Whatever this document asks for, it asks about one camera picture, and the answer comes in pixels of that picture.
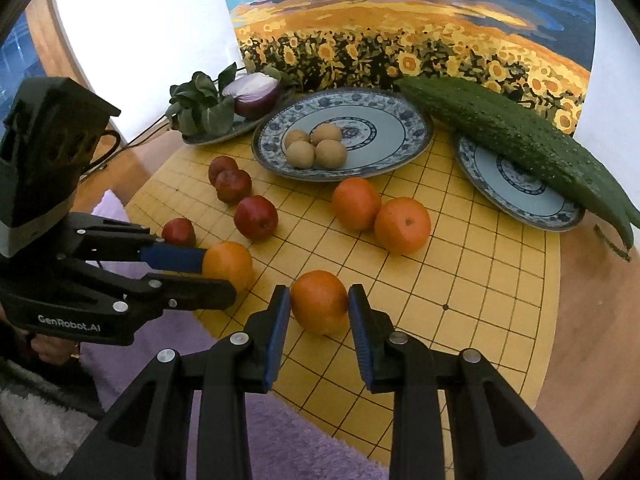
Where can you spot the orange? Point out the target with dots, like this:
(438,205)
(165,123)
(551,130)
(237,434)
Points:
(356,203)
(231,262)
(402,225)
(319,301)

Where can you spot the brown kiwi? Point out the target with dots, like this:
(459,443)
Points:
(326,133)
(301,154)
(297,138)

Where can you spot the yellow grid board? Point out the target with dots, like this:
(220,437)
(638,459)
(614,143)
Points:
(450,310)

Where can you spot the halved red onion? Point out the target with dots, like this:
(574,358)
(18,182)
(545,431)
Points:
(255,95)

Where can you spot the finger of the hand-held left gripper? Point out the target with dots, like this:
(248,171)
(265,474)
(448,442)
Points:
(172,259)
(195,294)

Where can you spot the green cucumbers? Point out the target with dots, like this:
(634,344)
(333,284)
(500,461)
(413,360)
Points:
(505,130)

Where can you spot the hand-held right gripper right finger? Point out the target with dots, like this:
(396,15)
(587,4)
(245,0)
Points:
(361,340)

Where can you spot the person's left hand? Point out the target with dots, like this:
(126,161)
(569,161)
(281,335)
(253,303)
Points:
(52,349)

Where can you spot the red apple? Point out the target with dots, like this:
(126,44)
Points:
(223,164)
(178,232)
(233,186)
(256,217)

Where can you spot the oval plate with vegetables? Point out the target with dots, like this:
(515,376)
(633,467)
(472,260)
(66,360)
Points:
(225,127)

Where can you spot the grey fluffy rug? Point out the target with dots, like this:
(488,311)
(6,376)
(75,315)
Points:
(35,425)

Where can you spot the purple fluffy towel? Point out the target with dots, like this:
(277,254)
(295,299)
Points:
(150,330)

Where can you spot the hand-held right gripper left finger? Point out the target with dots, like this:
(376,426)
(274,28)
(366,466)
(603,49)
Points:
(279,335)

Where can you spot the blue patterned round plate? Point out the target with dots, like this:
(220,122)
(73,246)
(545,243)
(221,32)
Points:
(385,130)

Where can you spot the four brown round fruits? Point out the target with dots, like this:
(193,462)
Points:
(331,152)

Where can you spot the green bok choy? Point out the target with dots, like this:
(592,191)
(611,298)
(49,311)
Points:
(200,102)

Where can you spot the blue patterned plate under melon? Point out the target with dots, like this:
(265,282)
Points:
(505,180)

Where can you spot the sunflower field painting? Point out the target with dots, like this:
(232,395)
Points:
(400,25)

